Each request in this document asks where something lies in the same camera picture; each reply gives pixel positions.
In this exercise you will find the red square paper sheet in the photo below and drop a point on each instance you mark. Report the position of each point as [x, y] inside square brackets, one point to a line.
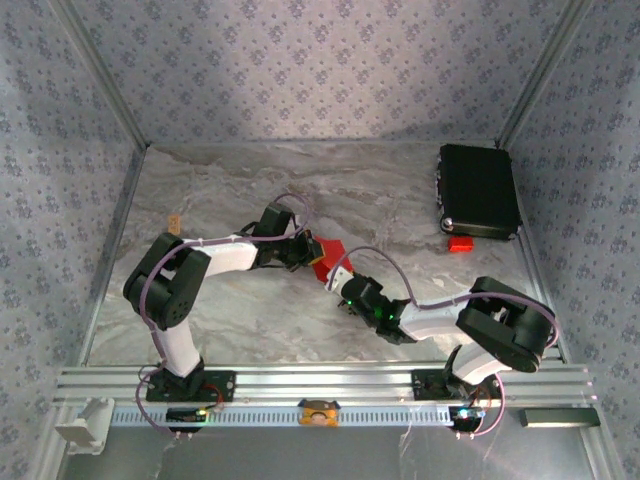
[335, 252]

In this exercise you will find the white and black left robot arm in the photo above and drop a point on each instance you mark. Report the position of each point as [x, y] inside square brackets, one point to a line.
[225, 255]

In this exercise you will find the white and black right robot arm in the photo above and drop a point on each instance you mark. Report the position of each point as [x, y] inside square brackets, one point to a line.
[505, 325]

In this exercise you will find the small tan block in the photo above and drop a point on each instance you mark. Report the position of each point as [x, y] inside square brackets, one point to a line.
[174, 225]

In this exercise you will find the small red block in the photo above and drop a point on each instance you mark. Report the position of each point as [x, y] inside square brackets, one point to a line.
[460, 244]

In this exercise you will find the orange cartoon figure sticker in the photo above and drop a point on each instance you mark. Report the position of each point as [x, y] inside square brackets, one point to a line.
[319, 414]

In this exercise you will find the black right controller board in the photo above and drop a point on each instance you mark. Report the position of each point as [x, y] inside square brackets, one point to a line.
[465, 420]

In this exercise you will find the black controller board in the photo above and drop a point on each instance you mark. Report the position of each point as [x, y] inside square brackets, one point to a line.
[182, 415]
[465, 420]

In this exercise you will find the black hard case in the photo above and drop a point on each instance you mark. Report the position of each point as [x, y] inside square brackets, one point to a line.
[475, 190]

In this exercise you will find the black left controller board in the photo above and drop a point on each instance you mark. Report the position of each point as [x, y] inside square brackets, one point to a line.
[182, 415]

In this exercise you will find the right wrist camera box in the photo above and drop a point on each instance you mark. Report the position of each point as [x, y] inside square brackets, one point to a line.
[337, 280]

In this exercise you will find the aluminium mounting rail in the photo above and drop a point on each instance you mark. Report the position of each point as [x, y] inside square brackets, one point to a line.
[325, 380]

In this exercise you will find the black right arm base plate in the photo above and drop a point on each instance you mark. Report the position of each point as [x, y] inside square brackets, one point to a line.
[425, 385]

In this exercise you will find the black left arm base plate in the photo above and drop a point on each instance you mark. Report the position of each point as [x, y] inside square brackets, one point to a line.
[225, 385]

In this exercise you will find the aluminium side rail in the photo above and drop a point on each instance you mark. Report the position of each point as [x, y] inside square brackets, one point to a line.
[112, 250]
[531, 262]

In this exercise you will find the aluminium frame post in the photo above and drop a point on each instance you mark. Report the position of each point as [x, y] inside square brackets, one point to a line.
[104, 75]
[541, 75]

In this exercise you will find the white plastic bracket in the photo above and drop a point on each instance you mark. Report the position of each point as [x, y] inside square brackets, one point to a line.
[82, 425]

